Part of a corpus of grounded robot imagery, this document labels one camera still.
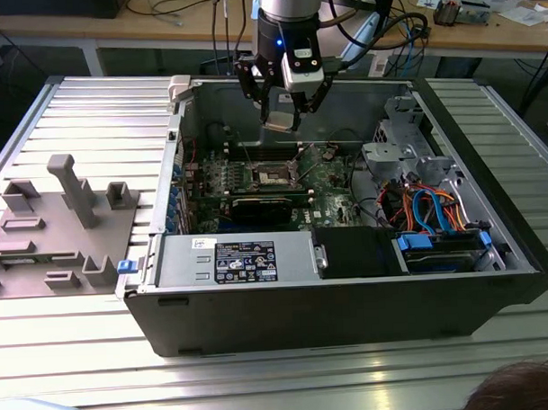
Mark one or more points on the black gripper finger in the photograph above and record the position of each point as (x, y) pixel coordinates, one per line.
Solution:
(304, 106)
(251, 80)

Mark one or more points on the silver green CPU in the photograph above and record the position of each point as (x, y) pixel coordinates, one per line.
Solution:
(277, 120)

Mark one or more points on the metal locking lever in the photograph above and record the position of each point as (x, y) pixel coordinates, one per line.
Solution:
(245, 147)

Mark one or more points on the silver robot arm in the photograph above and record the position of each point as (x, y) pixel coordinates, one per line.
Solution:
(289, 4)

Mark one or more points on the CPU socket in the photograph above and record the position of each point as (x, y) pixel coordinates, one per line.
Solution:
(273, 175)

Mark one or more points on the dark CPU cooler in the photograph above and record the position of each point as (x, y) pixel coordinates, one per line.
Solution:
(447, 12)

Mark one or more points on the green motherboard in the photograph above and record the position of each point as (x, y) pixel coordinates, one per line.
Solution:
(332, 187)

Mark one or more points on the silver metal drive cage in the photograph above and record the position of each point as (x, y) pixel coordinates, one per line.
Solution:
(380, 156)

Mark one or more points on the black graphics card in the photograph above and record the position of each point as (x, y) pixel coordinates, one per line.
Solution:
(260, 211)

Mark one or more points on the small black adapter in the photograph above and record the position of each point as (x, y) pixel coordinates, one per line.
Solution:
(422, 31)

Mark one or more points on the black plastic shroud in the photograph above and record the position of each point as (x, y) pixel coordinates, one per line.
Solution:
(352, 252)

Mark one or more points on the hard disk blue carrier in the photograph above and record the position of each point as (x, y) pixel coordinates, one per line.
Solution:
(414, 244)

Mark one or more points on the silver computer part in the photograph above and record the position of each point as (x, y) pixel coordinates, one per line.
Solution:
(474, 11)

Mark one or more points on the grey power supply unit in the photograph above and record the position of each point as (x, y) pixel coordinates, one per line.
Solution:
(181, 262)

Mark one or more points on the black box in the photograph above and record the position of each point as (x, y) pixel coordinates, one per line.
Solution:
(55, 5)

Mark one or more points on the grey parts rack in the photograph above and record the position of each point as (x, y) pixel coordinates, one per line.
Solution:
(108, 233)

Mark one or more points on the black PC case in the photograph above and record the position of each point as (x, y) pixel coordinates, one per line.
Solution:
(305, 316)

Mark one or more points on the wooden desk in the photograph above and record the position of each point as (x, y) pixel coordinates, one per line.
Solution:
(47, 28)

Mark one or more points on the blue case latch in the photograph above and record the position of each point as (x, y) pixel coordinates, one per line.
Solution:
(125, 267)

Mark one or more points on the white paper sheet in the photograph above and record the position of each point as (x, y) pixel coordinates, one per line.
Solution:
(519, 15)

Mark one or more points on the brown-haired person's head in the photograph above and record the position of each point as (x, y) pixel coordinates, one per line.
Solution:
(523, 389)

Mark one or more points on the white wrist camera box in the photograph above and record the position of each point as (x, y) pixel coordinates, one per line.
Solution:
(303, 75)

